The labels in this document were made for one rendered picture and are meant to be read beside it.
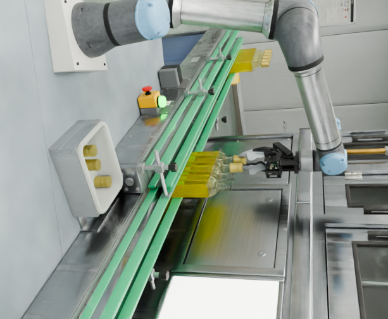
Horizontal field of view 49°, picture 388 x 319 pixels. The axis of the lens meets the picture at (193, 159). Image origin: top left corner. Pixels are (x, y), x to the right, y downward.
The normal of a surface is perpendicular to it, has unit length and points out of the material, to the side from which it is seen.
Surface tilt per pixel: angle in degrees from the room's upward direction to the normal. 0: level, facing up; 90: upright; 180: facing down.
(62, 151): 90
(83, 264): 90
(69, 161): 90
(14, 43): 0
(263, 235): 91
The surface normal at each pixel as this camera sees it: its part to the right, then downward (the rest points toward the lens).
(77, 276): -0.17, -0.86
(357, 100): -0.23, 0.51
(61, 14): -0.27, 0.20
